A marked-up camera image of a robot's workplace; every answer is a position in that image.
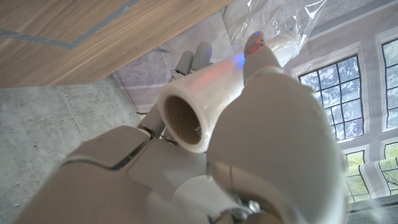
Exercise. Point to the white cling film roll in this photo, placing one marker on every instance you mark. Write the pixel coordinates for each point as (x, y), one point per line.
(205, 93)

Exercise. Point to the clear cling film sheet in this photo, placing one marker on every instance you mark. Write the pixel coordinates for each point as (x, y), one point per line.
(280, 18)

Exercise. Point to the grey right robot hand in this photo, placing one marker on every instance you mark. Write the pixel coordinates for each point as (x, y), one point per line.
(273, 124)

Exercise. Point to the printed window backdrop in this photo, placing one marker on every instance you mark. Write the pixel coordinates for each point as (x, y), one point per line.
(342, 77)

